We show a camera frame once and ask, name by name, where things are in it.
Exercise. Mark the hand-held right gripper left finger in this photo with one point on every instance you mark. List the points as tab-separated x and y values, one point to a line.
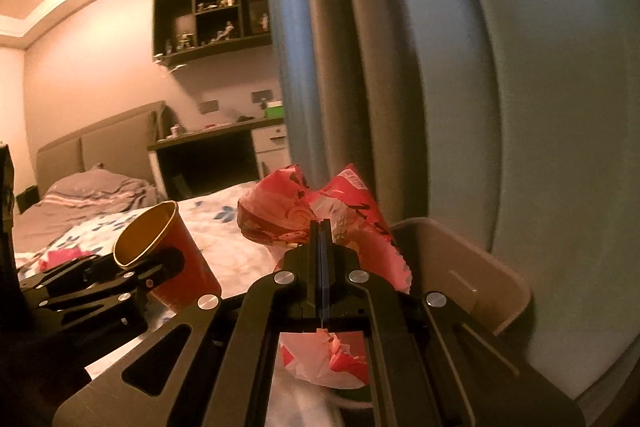
312	267

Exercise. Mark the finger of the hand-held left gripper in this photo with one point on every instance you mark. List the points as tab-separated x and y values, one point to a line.
90	309
100	264

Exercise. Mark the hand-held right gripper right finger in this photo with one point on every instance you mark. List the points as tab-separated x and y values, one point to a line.
328	267

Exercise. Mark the red plastic bag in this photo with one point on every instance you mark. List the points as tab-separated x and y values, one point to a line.
280	207

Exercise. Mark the red paper cup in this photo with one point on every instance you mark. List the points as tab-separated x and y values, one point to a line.
195	267

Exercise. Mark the brown plastic trash bin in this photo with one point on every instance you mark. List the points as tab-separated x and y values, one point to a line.
475	267

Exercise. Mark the small pink plastic bag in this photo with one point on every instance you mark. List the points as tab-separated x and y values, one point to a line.
65	257

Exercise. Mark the grey striped quilt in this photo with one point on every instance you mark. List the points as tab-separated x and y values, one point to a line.
85	202

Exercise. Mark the dark nightstand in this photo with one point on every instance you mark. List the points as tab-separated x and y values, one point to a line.
27	199

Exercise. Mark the white drawer cabinet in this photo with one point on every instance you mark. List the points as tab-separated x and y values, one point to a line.
269	147

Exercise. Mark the dark desk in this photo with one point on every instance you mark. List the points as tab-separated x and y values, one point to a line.
200	162

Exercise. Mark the green box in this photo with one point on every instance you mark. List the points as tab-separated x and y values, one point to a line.
274	110

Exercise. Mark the blue grey curtain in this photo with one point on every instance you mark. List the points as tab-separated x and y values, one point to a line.
450	57

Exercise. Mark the row of small figurines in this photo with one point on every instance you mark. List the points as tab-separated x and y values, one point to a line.
225	29

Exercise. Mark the dark wall socket panel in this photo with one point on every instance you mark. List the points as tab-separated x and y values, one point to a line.
261	96
209	107

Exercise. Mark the dark wall shelf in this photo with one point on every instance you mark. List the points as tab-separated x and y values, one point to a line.
172	17

